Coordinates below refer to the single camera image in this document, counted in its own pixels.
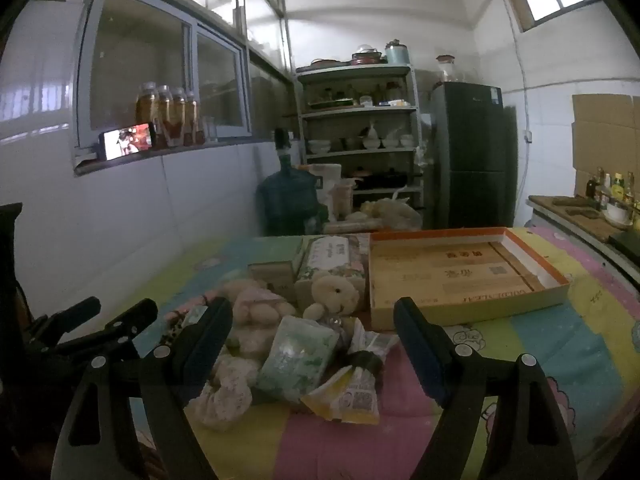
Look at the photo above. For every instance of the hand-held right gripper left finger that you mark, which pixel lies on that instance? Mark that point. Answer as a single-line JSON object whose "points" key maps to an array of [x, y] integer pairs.
{"points": [[205, 345]]}

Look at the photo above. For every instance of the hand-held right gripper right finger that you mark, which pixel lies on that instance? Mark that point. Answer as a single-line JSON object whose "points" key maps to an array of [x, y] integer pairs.
{"points": [[420, 355]]}

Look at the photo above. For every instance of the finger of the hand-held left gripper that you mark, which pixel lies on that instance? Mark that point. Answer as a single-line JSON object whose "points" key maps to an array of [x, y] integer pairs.
{"points": [[130, 322], [70, 317]]}

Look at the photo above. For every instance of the leopard print cloth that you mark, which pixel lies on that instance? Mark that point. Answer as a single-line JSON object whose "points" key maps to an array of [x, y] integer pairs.
{"points": [[176, 337]]}

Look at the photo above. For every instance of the white fluffy scrunchie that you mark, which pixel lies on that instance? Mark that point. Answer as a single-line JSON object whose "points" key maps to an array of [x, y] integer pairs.
{"points": [[222, 395]]}

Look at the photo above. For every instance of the pink plush toy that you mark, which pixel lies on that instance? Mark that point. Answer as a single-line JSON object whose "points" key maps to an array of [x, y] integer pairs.
{"points": [[257, 310]]}

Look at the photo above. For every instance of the orange-rimmed cardboard box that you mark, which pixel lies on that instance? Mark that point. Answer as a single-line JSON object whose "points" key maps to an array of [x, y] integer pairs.
{"points": [[450, 270]]}

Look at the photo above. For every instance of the light green soft packet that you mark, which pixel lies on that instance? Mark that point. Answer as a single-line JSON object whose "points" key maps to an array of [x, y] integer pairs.
{"points": [[297, 360]]}

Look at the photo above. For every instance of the black soft pouch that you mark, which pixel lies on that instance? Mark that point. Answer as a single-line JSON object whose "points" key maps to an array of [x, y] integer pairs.
{"points": [[365, 365]]}

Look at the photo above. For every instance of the yellow snack packet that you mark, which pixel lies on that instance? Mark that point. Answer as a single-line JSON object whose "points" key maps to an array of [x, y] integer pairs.
{"points": [[345, 400]]}

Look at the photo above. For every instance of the beige plush bear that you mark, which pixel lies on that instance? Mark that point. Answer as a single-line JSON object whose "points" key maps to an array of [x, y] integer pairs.
{"points": [[332, 295]]}

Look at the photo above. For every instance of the floral tissue pack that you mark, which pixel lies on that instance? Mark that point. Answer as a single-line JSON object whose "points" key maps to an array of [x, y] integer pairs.
{"points": [[330, 260]]}

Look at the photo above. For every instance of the white plastic bag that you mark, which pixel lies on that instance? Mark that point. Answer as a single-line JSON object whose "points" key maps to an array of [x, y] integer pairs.
{"points": [[390, 215]]}

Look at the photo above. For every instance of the blue water jug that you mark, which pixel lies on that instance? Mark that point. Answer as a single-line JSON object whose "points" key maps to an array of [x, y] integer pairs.
{"points": [[292, 195]]}

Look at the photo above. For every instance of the black pan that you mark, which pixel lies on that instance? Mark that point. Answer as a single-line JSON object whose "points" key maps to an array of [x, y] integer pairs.
{"points": [[380, 180]]}

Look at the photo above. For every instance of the smartphone with lit screen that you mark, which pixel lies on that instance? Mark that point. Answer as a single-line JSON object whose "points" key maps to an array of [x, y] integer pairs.
{"points": [[127, 142]]}

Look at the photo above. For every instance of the kitchen counter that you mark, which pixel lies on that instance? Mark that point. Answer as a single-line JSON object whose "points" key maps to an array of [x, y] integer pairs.
{"points": [[565, 220]]}

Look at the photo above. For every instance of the dark refrigerator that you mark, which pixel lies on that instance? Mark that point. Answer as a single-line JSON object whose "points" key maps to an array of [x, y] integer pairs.
{"points": [[475, 160]]}

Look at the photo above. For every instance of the wooden cutting board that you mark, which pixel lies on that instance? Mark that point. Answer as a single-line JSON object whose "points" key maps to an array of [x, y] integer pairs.
{"points": [[575, 206]]}

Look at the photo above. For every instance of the white porcelain dishes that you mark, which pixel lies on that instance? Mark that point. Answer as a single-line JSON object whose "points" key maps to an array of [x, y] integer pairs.
{"points": [[387, 141]]}

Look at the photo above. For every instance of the stack of white bowls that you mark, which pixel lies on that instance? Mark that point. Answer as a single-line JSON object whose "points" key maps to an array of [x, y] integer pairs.
{"points": [[318, 147]]}

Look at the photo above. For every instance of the dark green slab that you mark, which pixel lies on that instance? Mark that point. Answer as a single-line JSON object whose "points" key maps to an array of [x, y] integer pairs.
{"points": [[626, 245]]}

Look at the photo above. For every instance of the white bowl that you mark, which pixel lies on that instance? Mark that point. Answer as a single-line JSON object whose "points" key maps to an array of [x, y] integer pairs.
{"points": [[616, 216]]}

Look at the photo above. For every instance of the dark sauce bottle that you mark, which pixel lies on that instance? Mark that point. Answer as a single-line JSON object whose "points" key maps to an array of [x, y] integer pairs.
{"points": [[592, 187]]}

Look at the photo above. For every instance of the grey metal shelf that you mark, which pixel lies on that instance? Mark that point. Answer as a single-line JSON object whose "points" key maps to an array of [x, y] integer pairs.
{"points": [[360, 110]]}

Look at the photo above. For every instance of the yellow-green condiment bottle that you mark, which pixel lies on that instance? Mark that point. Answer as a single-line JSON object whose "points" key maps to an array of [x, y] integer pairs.
{"points": [[618, 190]]}

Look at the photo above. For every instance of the sliding glass window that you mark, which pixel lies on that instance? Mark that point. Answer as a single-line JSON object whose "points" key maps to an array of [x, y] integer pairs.
{"points": [[145, 65]]}

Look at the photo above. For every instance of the glass jar with lid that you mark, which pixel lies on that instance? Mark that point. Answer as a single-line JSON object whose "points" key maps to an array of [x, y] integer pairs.
{"points": [[446, 70]]}

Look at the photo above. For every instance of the teal lidded container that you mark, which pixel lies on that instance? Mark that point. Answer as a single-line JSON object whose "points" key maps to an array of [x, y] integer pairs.
{"points": [[398, 54]]}

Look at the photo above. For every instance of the pot with glass lid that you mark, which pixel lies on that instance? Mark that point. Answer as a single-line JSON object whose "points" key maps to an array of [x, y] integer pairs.
{"points": [[367, 56]]}

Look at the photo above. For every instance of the cardboard wall sheet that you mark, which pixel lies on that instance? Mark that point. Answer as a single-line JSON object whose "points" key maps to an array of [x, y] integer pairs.
{"points": [[605, 135]]}

